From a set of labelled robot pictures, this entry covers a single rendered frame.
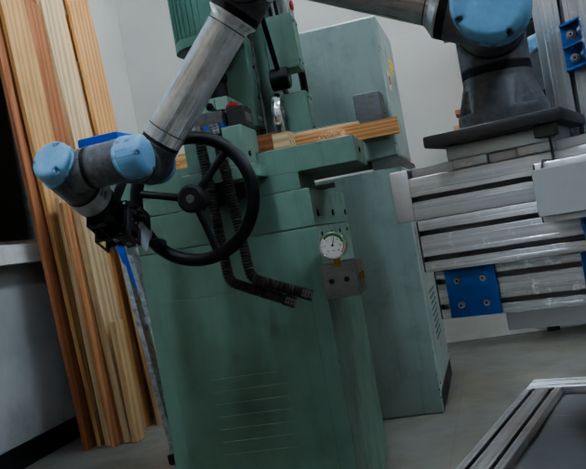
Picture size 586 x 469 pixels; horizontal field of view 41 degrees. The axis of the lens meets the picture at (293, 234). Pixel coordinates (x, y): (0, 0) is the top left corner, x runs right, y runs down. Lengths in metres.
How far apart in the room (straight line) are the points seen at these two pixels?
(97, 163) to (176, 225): 0.56
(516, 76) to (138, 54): 3.56
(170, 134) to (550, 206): 0.68
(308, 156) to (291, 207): 0.12
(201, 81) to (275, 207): 0.48
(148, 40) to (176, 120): 3.25
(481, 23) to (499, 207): 0.30
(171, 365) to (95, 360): 1.30
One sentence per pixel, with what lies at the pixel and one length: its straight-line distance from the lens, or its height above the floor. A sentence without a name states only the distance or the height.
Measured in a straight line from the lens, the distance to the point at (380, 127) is 1.94.
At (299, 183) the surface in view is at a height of 0.81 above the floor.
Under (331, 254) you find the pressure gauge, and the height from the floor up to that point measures 0.64.
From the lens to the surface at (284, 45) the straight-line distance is 2.20.
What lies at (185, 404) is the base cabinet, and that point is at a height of 0.34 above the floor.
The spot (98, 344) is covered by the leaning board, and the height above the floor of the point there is 0.40.
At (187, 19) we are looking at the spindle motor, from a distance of 2.01.
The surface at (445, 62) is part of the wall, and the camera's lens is 4.26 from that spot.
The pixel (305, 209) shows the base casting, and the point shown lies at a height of 0.75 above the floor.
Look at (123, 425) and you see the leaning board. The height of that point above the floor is 0.07.
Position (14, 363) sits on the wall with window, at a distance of 3.26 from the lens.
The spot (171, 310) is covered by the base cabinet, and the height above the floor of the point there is 0.57.
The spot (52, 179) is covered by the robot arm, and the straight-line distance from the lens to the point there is 1.37.
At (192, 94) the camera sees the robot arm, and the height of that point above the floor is 0.98.
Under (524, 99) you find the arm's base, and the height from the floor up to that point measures 0.85.
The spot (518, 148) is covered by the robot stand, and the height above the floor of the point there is 0.77.
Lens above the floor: 0.69
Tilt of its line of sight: level
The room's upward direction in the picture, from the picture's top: 10 degrees counter-clockwise
